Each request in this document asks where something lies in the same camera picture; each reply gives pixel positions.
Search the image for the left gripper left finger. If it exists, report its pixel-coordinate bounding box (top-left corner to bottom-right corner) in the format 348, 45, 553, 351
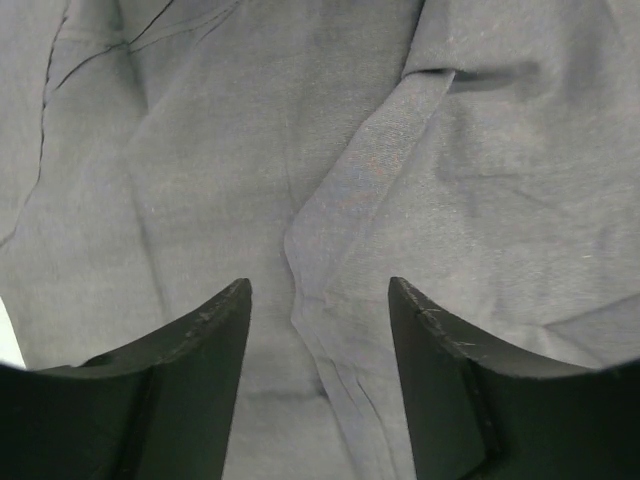
1, 279, 251, 480

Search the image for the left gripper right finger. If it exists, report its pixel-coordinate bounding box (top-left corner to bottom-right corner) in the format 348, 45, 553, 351
388, 277, 639, 480

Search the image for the grey long sleeve shirt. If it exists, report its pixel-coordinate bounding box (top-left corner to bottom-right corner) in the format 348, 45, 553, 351
1, 1, 639, 479

